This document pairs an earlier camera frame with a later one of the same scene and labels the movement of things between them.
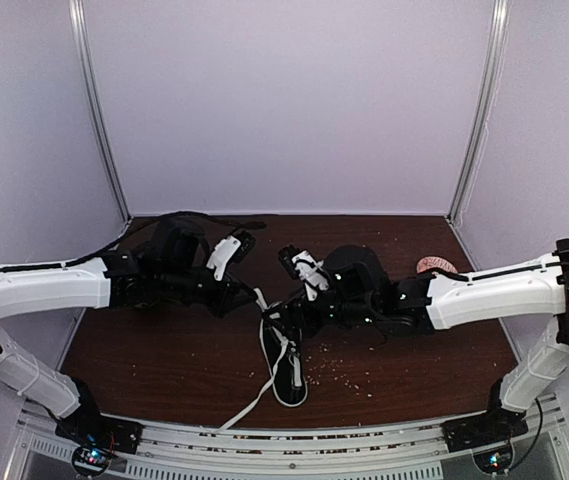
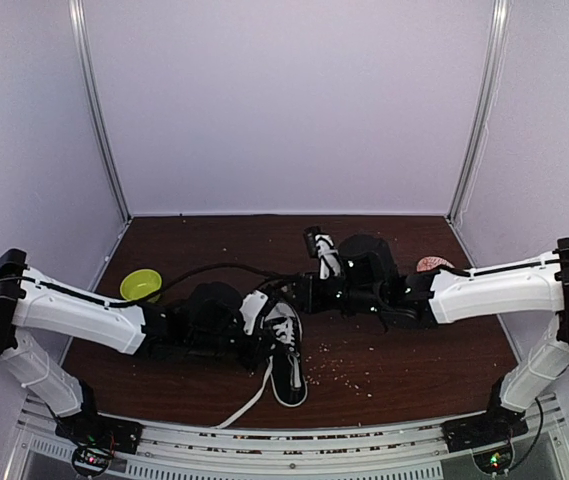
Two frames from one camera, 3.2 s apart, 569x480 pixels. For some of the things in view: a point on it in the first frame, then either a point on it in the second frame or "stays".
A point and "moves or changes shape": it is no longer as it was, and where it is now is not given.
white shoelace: x=282 y=335 moves or changes shape
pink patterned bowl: x=434 y=262 stays
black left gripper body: x=176 y=285 -> x=211 y=345
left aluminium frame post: x=92 y=103 stays
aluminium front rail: x=381 y=452 stays
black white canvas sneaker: x=286 y=360 stays
